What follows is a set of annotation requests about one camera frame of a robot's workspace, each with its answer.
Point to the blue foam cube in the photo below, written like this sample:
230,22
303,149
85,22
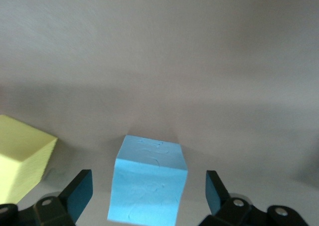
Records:
147,181

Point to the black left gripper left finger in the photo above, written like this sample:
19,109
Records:
62,206

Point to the yellow foam cube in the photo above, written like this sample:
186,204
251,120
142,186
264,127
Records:
20,148

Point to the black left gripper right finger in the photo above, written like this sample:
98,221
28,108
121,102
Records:
231,211

